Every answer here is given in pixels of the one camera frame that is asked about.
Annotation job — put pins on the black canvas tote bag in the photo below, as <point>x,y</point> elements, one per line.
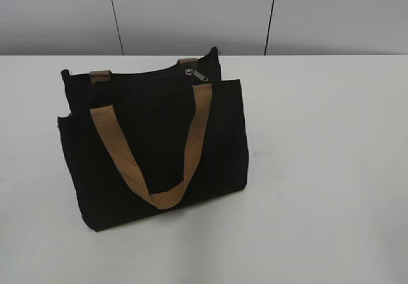
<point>140,144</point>

